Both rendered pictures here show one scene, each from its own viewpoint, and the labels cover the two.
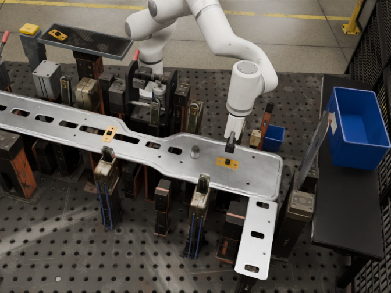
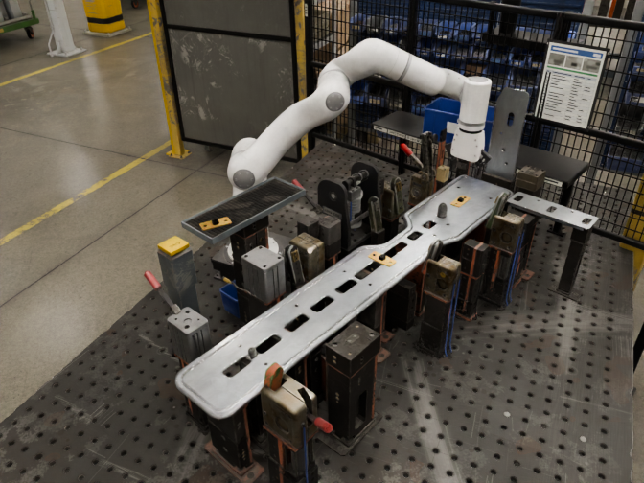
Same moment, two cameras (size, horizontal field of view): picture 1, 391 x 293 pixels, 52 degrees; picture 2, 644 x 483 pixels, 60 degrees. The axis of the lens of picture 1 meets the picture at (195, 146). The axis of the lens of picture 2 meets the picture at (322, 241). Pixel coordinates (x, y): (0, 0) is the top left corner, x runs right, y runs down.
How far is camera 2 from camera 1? 167 cm
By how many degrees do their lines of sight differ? 45
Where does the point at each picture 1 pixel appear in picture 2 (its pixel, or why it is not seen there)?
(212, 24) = (425, 66)
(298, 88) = (316, 174)
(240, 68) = (478, 80)
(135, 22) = (257, 159)
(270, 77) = not seen: hidden behind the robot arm
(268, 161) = (467, 182)
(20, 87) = (116, 394)
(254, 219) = (534, 206)
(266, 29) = (110, 203)
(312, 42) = (170, 183)
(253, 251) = (568, 215)
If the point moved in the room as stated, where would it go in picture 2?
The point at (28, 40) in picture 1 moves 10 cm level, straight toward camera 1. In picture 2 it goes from (185, 261) to (221, 262)
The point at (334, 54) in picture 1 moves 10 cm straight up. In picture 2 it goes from (203, 177) to (201, 166)
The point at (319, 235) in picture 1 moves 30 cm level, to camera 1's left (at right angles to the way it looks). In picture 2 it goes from (563, 179) to (544, 215)
